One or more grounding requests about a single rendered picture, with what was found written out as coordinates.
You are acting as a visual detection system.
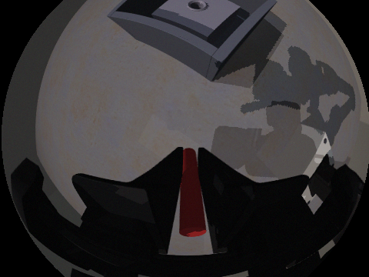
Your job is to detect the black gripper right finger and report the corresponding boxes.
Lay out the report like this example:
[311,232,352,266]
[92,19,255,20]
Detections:
[197,148,310,253]

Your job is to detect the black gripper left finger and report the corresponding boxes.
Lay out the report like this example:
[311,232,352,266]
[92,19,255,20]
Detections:
[71,147,184,255]

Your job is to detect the dark red peg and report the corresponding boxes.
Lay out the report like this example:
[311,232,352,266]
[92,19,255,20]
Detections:
[179,148,206,237]

